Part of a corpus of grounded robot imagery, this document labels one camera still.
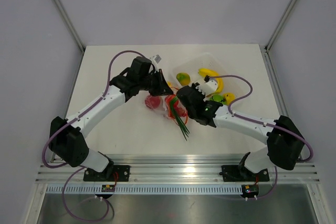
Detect red apple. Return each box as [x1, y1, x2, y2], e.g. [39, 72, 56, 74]
[165, 94, 179, 108]

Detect yellow lemon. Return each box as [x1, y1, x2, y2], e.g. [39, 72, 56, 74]
[223, 92, 236, 106]

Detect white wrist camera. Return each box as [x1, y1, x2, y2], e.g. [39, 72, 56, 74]
[193, 77, 218, 97]
[150, 55, 162, 65]

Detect right aluminium frame post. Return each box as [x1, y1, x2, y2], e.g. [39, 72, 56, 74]
[265, 0, 299, 53]

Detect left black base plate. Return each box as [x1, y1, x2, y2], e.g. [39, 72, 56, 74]
[83, 165, 131, 182]

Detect clear orange-zip bag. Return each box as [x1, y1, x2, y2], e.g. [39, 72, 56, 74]
[144, 81, 188, 125]

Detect left aluminium frame post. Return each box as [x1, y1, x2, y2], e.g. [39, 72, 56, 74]
[51, 0, 86, 56]

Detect purple grape bunch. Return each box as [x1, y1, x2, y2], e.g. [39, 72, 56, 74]
[169, 106, 187, 118]

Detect green spring onion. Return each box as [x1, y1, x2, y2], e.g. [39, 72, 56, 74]
[171, 108, 190, 141]

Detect yellow banana bunch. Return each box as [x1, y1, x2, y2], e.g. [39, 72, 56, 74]
[198, 68, 224, 94]

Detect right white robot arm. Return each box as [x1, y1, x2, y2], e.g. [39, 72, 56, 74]
[176, 86, 304, 181]

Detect white slotted cable duct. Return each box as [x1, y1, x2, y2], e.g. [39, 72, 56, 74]
[46, 184, 243, 195]

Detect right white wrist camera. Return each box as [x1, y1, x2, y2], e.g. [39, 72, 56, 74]
[193, 77, 218, 97]

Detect green apple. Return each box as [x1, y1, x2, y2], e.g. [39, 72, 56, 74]
[210, 94, 226, 104]

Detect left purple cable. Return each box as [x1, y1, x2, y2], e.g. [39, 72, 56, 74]
[41, 50, 148, 169]

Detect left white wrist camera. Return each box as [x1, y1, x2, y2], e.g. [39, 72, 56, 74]
[150, 55, 162, 65]

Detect aluminium frame post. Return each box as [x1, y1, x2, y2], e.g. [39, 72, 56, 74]
[265, 0, 299, 53]
[51, 0, 86, 56]

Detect green orange mango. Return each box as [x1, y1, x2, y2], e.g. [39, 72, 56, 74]
[176, 72, 191, 86]

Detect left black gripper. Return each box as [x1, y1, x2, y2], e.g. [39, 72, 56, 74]
[139, 69, 174, 97]

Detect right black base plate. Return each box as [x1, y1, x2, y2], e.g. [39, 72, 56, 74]
[219, 165, 270, 182]

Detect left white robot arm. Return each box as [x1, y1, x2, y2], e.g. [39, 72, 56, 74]
[48, 56, 173, 181]

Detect aluminium mounting rail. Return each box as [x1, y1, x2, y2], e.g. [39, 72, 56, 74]
[35, 154, 320, 184]

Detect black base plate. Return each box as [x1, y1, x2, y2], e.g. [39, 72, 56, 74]
[83, 165, 131, 182]
[219, 165, 270, 182]

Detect red pomegranate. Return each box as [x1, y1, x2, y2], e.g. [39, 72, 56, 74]
[144, 95, 162, 110]

